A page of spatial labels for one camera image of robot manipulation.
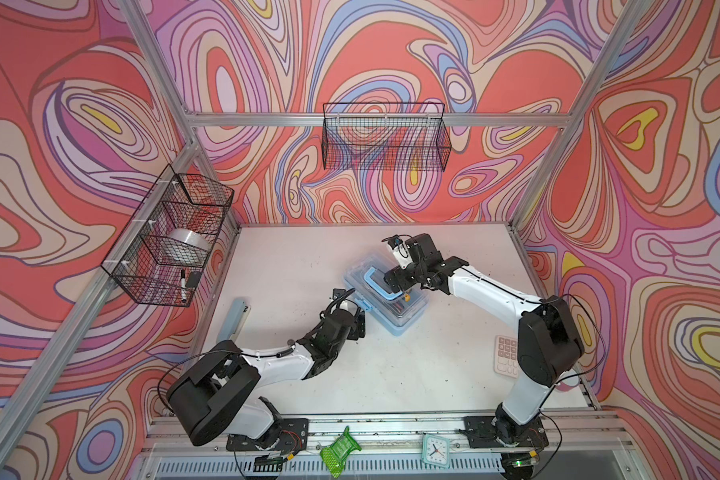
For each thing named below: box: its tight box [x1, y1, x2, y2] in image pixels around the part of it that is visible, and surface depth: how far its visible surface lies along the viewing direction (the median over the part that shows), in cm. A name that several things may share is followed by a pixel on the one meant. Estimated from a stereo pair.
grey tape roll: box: [167, 228, 211, 251], surface depth 75 cm
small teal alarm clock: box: [421, 434, 451, 469], surface depth 71 cm
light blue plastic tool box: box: [343, 254, 429, 337], surface depth 90 cm
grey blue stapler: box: [217, 297, 251, 343], surface depth 91 cm
